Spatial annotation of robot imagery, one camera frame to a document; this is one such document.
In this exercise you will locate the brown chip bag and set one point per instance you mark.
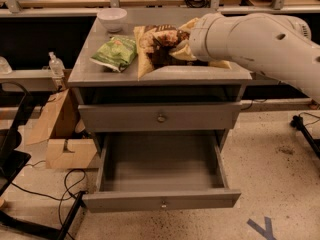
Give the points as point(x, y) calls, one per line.
point(155, 41)

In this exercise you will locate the grey drawer cabinet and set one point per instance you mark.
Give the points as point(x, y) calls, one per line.
point(94, 85)

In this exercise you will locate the closed grey top drawer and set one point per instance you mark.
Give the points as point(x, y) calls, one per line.
point(159, 117)

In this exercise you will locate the cardboard box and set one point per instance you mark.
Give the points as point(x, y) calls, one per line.
point(66, 147)

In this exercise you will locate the clear plastic bottle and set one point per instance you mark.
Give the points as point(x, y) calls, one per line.
point(56, 65)

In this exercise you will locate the green chip bag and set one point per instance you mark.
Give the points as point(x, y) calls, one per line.
point(116, 54)

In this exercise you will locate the open grey middle drawer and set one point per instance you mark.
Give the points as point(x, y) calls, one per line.
point(150, 171)

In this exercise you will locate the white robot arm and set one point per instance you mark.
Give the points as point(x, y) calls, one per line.
point(273, 45)

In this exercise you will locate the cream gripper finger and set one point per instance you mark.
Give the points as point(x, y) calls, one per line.
point(182, 53)

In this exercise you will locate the black stand frame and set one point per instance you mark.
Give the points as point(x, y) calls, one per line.
point(13, 161)

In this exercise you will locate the white bowl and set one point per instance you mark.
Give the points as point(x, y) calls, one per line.
point(112, 19)

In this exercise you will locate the black tripod leg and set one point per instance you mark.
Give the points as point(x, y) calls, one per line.
point(297, 122)

